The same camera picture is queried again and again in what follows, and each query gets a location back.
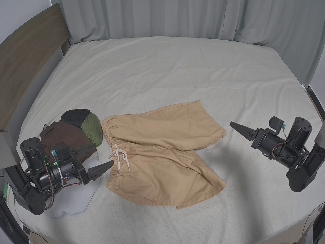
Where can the brown garment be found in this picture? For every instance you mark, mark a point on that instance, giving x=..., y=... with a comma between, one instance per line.
x=66, y=136

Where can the green garment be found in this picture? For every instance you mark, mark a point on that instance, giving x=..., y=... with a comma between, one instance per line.
x=94, y=130

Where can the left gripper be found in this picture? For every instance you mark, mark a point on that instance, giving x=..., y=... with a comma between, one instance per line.
x=67, y=171

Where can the black garment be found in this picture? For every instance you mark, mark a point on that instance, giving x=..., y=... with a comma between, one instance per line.
x=75, y=117

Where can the pale grey curtain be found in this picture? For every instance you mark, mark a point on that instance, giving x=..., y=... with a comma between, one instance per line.
x=279, y=14
x=139, y=9

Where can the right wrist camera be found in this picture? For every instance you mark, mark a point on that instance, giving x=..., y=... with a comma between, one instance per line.
x=276, y=123

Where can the tan shorts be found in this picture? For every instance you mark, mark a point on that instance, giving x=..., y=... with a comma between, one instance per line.
x=165, y=149

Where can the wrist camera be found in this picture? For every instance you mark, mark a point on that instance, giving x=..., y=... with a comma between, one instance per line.
x=276, y=123
x=62, y=151

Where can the bed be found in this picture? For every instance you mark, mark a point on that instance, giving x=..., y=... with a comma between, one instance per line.
x=177, y=72

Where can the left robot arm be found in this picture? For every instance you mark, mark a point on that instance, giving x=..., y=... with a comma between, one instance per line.
x=33, y=156

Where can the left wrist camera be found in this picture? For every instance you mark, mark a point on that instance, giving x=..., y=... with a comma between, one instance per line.
x=62, y=151

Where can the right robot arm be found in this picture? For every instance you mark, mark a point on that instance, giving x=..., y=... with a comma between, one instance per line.
x=301, y=133

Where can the white garment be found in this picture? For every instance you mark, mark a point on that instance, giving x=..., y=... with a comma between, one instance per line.
x=73, y=199

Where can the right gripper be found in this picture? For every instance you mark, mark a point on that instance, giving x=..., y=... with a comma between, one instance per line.
x=269, y=142

